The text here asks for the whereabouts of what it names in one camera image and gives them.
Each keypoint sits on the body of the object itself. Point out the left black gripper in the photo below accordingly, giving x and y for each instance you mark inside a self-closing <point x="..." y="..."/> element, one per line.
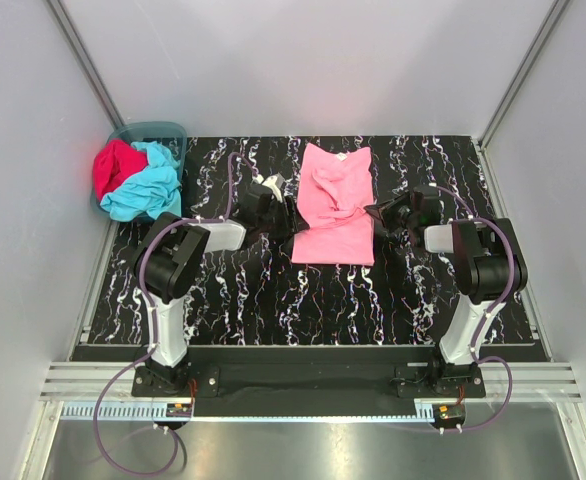
<point x="291" y="224"/>

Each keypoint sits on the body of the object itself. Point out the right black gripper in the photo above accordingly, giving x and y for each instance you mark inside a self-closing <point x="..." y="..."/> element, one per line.
<point x="385" y="210"/>

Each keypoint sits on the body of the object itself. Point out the pink t shirt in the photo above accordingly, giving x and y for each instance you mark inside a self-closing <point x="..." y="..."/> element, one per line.
<point x="333" y="190"/>

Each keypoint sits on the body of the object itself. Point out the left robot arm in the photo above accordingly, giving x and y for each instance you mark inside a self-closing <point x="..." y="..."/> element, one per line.
<point x="167" y="262"/>

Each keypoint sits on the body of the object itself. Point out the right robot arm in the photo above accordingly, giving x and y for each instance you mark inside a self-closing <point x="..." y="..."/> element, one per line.
<point x="489" y="269"/>

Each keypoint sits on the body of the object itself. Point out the cyan t shirt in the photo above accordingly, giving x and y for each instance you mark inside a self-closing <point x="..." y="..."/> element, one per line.
<point x="148" y="194"/>

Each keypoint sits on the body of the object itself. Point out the teal plastic basket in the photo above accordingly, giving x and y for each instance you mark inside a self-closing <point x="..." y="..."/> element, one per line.
<point x="169" y="134"/>

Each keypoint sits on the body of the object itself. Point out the red t shirt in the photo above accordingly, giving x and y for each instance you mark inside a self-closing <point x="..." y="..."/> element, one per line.
<point x="114" y="164"/>

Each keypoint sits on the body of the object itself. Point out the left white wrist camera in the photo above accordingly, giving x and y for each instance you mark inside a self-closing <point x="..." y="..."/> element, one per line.
<point x="274" y="183"/>

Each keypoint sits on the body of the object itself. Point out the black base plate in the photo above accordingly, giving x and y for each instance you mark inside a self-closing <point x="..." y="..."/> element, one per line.
<point x="271" y="404"/>

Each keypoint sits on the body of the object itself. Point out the right corner aluminium post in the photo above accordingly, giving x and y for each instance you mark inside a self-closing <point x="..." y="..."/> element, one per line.
<point x="540" y="40"/>

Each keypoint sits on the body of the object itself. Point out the corner aluminium post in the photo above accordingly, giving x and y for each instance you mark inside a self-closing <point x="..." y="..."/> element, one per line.
<point x="81" y="54"/>
<point x="540" y="40"/>

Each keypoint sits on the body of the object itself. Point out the aluminium frame rail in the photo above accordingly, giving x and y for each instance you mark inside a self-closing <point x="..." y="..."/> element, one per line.
<point x="525" y="381"/>

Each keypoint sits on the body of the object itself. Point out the left corner aluminium post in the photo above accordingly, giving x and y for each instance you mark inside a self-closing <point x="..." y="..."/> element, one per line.
<point x="81" y="54"/>

